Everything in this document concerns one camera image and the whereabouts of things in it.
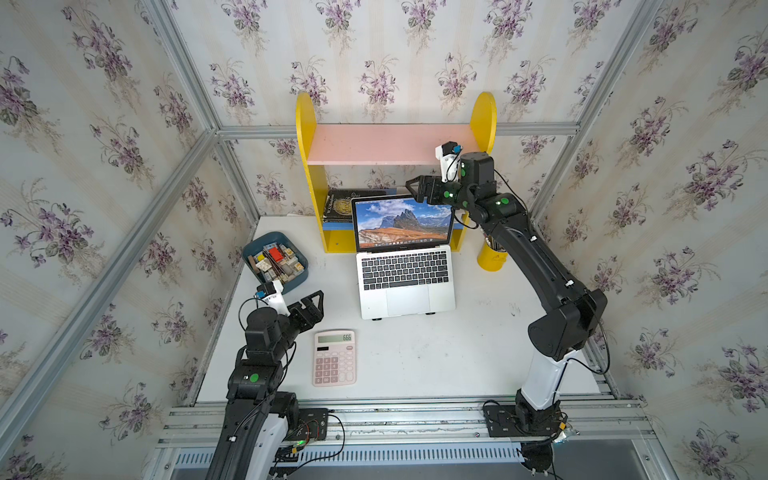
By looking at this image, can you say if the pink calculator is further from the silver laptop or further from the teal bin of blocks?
the teal bin of blocks

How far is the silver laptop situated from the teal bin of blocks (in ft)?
0.81

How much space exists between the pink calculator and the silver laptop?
10 centimetres

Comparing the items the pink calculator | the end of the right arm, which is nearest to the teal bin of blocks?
the pink calculator

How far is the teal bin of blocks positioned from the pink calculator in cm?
23

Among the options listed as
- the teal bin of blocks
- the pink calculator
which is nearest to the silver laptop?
the pink calculator

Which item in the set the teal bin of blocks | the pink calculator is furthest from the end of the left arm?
the teal bin of blocks

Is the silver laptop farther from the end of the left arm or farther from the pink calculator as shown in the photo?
the end of the left arm

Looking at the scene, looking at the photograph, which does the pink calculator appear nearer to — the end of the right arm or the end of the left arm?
the end of the left arm

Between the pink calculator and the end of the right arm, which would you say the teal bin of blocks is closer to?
the pink calculator

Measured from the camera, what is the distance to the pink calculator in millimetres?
814

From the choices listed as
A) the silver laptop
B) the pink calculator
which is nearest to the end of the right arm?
the silver laptop

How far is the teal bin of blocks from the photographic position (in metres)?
1.00

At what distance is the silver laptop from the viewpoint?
87 cm

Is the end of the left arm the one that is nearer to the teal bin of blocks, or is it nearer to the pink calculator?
the pink calculator
